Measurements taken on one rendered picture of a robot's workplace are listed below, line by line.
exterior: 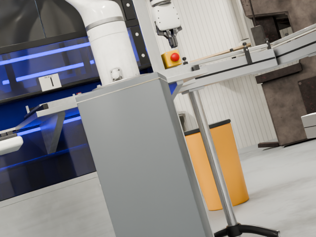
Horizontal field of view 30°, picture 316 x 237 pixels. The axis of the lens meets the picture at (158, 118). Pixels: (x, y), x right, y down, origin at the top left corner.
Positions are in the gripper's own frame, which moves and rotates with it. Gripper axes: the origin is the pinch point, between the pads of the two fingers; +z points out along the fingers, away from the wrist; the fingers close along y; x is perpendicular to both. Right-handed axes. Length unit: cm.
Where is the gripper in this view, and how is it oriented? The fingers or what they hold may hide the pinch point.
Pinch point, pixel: (173, 42)
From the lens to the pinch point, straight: 232.6
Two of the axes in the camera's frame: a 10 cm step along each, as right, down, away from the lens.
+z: 2.8, 9.6, -0.1
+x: 3.8, -1.3, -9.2
